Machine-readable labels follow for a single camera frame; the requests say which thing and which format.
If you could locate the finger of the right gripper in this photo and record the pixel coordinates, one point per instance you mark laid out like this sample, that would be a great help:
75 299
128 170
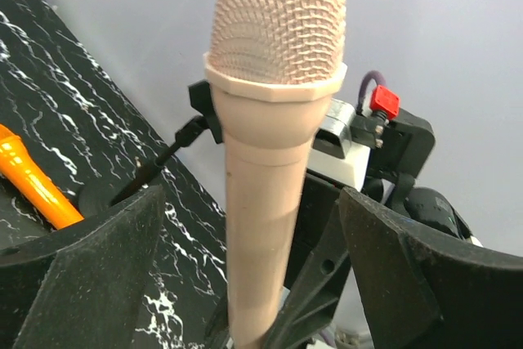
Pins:
217 335

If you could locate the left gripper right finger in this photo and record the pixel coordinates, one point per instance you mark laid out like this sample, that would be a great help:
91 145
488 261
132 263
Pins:
421 288

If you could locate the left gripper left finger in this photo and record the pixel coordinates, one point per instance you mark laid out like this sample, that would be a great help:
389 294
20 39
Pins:
82 286

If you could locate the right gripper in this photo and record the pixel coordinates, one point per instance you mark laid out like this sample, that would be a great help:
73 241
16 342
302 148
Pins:
338 234

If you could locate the pink microphone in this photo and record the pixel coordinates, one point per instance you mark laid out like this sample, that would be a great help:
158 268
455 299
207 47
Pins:
273 67

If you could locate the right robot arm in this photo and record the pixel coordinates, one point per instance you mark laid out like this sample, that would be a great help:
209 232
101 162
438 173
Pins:
382 159

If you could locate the orange microphone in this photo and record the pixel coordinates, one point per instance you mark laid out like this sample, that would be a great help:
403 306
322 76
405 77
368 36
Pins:
20 169

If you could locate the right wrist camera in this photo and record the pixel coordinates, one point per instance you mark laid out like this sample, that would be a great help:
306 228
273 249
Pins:
343 143

